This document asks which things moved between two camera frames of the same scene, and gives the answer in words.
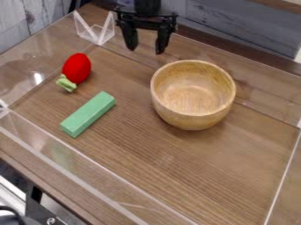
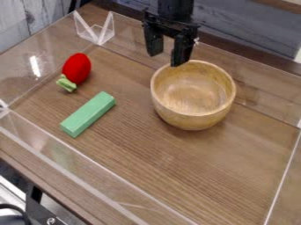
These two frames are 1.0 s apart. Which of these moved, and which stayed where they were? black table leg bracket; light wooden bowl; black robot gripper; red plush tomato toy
Moved: black robot gripper
Stayed: light wooden bowl; black table leg bracket; red plush tomato toy
